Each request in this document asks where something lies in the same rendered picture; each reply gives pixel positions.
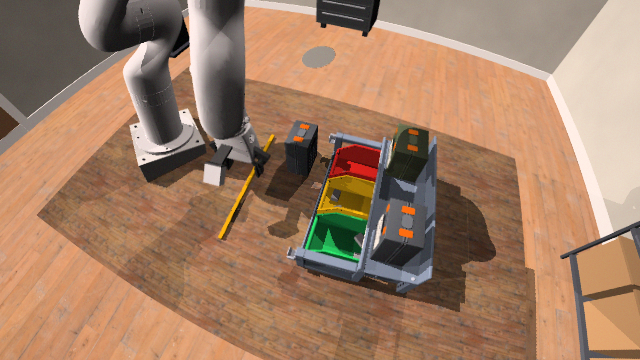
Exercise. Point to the red open bin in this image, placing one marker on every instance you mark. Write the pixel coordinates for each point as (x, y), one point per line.
(357, 161)

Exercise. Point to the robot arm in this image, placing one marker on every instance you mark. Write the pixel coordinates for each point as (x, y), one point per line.
(217, 53)

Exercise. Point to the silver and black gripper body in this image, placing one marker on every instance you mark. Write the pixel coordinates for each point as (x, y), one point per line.
(242, 144)

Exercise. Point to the yellow open bin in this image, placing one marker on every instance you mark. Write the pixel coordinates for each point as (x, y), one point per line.
(355, 198)

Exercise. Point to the grey metal shelf rack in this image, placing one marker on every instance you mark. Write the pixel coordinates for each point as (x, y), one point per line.
(423, 192)

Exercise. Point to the green bin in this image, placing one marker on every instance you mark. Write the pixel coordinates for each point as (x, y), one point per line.
(335, 232)

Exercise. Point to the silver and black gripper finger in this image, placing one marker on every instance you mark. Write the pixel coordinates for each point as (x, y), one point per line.
(228, 161)
(262, 157)

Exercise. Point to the orange bar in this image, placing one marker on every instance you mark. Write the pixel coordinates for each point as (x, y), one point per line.
(238, 201)

